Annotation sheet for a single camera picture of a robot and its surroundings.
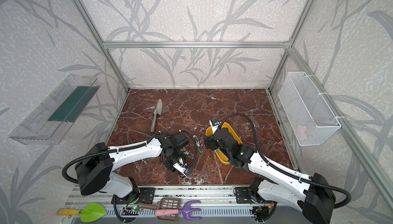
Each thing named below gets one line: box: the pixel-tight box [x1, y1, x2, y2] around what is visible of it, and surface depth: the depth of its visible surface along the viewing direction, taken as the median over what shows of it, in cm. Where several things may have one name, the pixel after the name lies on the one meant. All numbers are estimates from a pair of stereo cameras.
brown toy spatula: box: [137, 197, 182, 222], surface depth 72 cm
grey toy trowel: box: [150, 98, 163, 133], surface depth 107 cm
